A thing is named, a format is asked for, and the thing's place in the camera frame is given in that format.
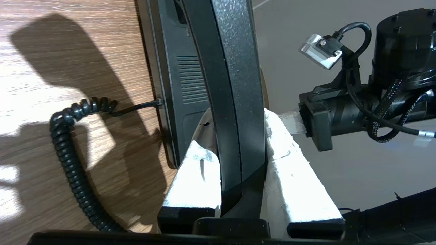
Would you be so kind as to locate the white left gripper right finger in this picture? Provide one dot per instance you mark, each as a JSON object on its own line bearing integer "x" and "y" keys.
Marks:
{"x": 293, "y": 190}

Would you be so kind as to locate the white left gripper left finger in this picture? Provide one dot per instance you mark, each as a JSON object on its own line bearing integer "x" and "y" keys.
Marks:
{"x": 197, "y": 183}

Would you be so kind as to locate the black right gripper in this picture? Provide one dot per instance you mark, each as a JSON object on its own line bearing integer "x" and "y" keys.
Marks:
{"x": 320, "y": 119}

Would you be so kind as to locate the black telephone handset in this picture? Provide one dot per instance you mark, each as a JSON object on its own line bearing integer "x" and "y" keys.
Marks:
{"x": 235, "y": 85}

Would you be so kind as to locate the black telephone base white keypad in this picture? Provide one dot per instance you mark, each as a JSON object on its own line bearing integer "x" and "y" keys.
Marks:
{"x": 177, "y": 85}

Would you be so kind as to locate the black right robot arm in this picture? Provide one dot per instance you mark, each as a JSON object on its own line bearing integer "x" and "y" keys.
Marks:
{"x": 405, "y": 51}

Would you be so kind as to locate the round wooden bedside table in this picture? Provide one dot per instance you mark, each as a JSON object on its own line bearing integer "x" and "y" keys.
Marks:
{"x": 51, "y": 51}

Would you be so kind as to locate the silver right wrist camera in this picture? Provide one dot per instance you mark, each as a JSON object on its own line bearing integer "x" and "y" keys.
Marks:
{"x": 320, "y": 51}

